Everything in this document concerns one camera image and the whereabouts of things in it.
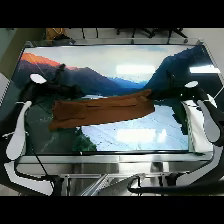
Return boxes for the black cable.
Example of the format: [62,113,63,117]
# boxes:
[23,120,56,184]

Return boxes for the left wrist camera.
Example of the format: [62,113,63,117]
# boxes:
[54,63,68,85]

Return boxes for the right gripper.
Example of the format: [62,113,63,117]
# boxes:
[149,88,172,102]

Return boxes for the brown garment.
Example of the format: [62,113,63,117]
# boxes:
[48,88,156,131]

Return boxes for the silver frame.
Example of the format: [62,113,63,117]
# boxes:
[13,38,215,197]

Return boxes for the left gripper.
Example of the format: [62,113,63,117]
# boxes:
[62,83,86,100]

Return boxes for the black office chair base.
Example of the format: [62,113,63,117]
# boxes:
[114,27,152,38]
[150,27,190,40]

